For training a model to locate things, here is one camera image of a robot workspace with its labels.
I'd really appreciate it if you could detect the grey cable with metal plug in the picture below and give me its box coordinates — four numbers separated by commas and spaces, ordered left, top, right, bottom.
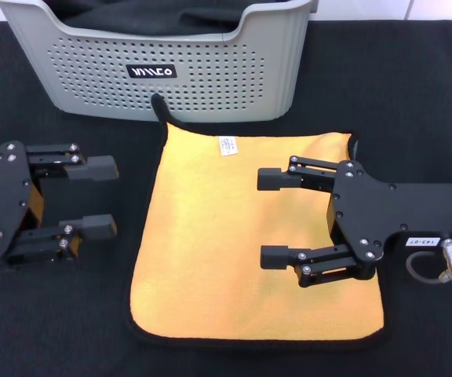
405, 236, 452, 286

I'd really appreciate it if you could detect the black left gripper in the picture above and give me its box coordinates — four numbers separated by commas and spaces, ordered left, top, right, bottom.
0, 140, 120, 269

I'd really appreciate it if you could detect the black cloth inside box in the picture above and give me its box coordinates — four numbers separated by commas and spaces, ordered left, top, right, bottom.
47, 0, 247, 38

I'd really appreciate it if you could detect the grey perforated plastic storage box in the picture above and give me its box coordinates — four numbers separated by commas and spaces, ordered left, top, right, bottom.
0, 0, 313, 124

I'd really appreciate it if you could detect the black logo label on box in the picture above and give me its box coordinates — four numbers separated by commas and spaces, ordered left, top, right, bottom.
126, 64, 178, 79

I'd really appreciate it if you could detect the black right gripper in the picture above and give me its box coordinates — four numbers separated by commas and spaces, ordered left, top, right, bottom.
257, 155, 452, 288

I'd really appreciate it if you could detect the yellow towel with black edge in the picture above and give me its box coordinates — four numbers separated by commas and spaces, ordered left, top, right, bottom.
125, 91, 388, 346

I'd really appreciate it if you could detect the black tablecloth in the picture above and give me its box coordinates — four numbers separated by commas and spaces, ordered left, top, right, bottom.
0, 18, 452, 377

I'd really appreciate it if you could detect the white towel care label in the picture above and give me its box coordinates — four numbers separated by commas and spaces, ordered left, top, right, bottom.
218, 134, 239, 157

